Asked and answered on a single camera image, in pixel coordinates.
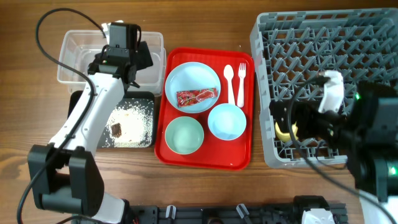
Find yellow cup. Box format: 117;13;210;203
275;122;298;142

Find light blue plate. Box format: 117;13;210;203
164;62;221;113

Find rice and food scraps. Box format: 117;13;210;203
102;98;154;148

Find red snack wrapper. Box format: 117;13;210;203
176;88;218;108

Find green bowl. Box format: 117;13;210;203
164;116;205;155

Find white plastic spoon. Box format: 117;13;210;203
223;65;235;105

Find light blue bowl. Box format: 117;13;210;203
208;103;247;141

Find white plastic fork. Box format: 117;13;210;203
237;63;246;108

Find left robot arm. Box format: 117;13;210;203
28;22;153;223

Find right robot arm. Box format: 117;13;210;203
270;82;397;223

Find grey dishwasher rack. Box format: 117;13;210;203
250;8;397;169

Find clear plastic bin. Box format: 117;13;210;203
57;30;166;96

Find black plastic tray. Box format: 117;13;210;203
67;90;155;149

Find red serving tray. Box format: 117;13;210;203
155;47;254;170

